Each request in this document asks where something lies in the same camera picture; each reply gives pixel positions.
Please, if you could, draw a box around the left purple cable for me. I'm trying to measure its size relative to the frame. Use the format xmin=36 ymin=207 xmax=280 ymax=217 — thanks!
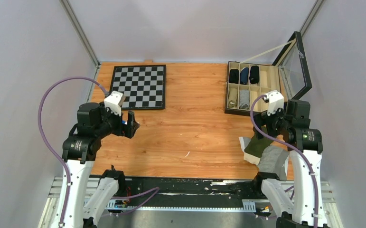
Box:
xmin=38 ymin=76 xmax=160 ymax=228

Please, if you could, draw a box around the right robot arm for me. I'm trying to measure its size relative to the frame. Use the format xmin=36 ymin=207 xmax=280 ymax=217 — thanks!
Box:
xmin=252 ymin=96 xmax=329 ymax=228

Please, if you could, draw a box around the purple cable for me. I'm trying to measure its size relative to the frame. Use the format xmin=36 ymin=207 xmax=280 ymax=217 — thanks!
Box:
xmin=38 ymin=76 xmax=160 ymax=228
xmin=249 ymin=94 xmax=320 ymax=228

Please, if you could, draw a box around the black rolled underwear tall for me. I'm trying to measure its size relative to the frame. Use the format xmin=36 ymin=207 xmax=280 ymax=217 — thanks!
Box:
xmin=249 ymin=66 xmax=260 ymax=84

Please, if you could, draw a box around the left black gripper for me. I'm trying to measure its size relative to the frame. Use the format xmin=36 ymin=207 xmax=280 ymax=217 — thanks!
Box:
xmin=95 ymin=101 xmax=140 ymax=138

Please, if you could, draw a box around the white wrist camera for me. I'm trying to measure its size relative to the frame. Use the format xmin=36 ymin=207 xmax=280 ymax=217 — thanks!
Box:
xmin=262 ymin=90 xmax=284 ymax=116
xmin=104 ymin=91 xmax=125 ymax=116

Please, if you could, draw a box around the right aluminium frame post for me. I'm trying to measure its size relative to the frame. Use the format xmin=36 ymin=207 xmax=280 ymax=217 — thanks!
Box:
xmin=300 ymin=0 xmax=325 ymax=35

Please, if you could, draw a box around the beige rolled underwear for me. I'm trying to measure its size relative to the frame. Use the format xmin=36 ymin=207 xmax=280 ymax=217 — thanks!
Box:
xmin=227 ymin=88 xmax=238 ymax=108

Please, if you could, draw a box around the grey rolled underwear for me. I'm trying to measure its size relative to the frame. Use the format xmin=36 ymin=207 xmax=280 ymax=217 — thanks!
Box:
xmin=239 ymin=90 xmax=250 ymax=110

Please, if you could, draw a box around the black white chessboard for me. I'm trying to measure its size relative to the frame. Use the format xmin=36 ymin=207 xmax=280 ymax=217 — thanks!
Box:
xmin=110 ymin=65 xmax=166 ymax=110

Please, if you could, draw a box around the green underwear white waistband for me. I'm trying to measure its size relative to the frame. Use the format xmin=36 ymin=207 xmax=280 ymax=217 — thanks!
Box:
xmin=239 ymin=136 xmax=285 ymax=166

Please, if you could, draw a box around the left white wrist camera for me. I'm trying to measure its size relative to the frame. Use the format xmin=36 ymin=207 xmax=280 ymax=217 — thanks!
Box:
xmin=104 ymin=91 xmax=125 ymax=116

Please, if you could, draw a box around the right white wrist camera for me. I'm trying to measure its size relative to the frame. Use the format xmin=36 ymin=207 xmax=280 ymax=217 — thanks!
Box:
xmin=262 ymin=90 xmax=284 ymax=116

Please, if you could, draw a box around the black compartment storage box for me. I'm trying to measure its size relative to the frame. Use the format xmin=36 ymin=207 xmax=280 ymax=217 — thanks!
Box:
xmin=224 ymin=31 xmax=312 ymax=116

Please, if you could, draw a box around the aluminium frame post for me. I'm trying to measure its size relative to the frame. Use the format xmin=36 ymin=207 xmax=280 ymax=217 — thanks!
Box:
xmin=300 ymin=0 xmax=325 ymax=35
xmin=59 ymin=0 xmax=100 ymax=68

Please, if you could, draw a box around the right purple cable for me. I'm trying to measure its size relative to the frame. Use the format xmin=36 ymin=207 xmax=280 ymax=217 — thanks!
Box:
xmin=249 ymin=94 xmax=320 ymax=228

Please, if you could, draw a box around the navy rolled underwear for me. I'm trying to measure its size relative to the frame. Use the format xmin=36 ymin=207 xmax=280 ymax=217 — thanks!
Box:
xmin=239 ymin=67 xmax=249 ymax=85

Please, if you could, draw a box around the left aluminium frame post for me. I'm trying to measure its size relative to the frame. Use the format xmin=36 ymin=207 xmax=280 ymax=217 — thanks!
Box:
xmin=59 ymin=0 xmax=100 ymax=68

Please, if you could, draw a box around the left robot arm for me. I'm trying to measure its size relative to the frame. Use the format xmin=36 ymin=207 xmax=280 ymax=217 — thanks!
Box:
xmin=50 ymin=102 xmax=140 ymax=228

